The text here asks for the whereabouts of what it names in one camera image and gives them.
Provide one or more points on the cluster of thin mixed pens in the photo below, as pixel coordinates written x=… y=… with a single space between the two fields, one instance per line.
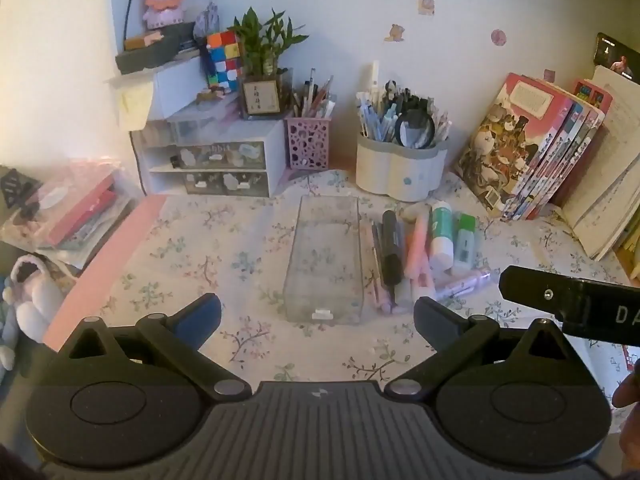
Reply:
x=312 y=97

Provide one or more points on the colourful puzzle cube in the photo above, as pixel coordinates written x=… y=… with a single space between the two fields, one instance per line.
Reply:
x=225 y=60

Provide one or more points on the pink lion plush toy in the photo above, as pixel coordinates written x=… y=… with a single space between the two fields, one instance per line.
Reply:
x=162 y=0

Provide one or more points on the light green glue stick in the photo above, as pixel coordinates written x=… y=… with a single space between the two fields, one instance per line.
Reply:
x=465 y=240

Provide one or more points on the orange cap highlighter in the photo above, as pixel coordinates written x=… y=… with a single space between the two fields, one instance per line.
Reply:
x=419 y=240

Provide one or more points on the clear storage box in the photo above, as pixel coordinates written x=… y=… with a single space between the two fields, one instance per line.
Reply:
x=200 y=125

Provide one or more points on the small brown figurine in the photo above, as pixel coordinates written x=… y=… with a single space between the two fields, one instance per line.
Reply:
x=211 y=95

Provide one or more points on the white desktop drawer organizer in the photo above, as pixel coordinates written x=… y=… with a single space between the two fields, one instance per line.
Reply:
x=215 y=165

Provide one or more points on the yellow sticky note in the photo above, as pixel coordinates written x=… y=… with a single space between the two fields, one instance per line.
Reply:
x=134 y=102

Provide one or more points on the pink perforated pen holder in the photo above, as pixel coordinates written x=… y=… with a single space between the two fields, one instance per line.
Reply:
x=307 y=142

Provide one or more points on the pink comic book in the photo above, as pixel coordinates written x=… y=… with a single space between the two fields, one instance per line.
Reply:
x=592 y=105
x=560 y=160
x=575 y=157

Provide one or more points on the white plush toy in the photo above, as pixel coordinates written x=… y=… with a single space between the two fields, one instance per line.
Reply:
x=30 y=300

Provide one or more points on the purple pen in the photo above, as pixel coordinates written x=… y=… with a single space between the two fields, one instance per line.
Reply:
x=462 y=282

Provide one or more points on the grey purple ornament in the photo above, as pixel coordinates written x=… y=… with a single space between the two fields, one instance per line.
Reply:
x=207 y=19

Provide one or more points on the dark flat box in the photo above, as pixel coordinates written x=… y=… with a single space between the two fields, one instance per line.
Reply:
x=155 y=50

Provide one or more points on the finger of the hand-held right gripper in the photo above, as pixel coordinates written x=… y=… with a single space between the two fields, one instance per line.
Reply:
x=530 y=287

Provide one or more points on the clear plastic drawer tray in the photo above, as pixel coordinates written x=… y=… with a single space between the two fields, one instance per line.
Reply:
x=325 y=260

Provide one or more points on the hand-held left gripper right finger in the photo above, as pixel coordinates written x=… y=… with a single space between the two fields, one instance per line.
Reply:
x=435 y=320

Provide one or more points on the white flower-shaped pen holder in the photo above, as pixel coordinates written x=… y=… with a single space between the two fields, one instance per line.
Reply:
x=400 y=170

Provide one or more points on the pink plastic bag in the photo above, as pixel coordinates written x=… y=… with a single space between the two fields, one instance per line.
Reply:
x=65 y=205

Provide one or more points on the bamboo plant in glass vase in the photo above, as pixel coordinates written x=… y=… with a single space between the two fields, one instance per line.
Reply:
x=262 y=60

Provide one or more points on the open white notebook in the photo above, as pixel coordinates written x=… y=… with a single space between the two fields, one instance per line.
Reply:
x=610 y=170

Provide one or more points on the green and white glue stick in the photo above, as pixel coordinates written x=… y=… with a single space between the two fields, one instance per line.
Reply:
x=442 y=235

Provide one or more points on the wall sticker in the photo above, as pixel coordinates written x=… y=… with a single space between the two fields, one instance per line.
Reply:
x=426 y=5
x=394 y=33
x=498 y=36

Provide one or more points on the floral tablecloth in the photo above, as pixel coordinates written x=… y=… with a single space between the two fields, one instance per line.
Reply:
x=225 y=260

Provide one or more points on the person's right hand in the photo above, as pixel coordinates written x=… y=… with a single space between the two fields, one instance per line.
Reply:
x=629 y=395

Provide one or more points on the black magnifying glass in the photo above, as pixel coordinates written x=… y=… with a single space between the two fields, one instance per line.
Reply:
x=414 y=127

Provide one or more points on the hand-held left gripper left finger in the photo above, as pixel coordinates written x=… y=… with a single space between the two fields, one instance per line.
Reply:
x=200 y=317

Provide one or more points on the black marker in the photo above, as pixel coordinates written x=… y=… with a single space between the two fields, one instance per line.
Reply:
x=391 y=245

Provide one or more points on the white box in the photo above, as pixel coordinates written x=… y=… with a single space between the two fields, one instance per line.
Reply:
x=177 y=85

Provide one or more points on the phone with lit screen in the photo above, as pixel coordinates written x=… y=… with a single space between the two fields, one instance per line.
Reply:
x=617 y=55

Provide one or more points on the pink desk mat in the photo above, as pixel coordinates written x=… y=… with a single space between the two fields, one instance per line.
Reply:
x=110 y=260

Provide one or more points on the cluster of blue grey pens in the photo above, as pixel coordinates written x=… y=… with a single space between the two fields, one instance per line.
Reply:
x=380 y=110

